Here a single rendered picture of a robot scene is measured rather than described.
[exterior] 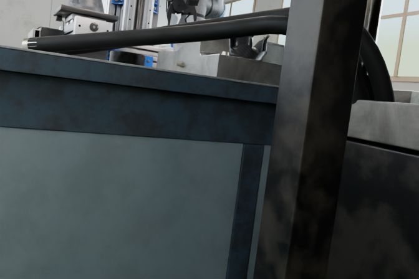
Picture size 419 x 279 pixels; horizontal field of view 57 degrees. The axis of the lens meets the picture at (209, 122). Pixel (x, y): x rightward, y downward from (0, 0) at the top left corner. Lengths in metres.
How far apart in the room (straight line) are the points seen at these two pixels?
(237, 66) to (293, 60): 0.47
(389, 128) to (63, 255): 0.57
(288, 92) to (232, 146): 0.37
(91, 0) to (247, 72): 0.93
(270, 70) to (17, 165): 0.59
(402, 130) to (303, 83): 0.20
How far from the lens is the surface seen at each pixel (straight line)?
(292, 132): 0.43
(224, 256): 0.86
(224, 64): 0.89
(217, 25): 0.67
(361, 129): 0.62
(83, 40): 0.74
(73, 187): 0.72
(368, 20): 0.73
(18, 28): 8.07
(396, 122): 0.58
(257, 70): 0.93
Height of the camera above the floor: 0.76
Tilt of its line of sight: 4 degrees down
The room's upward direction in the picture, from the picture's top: 7 degrees clockwise
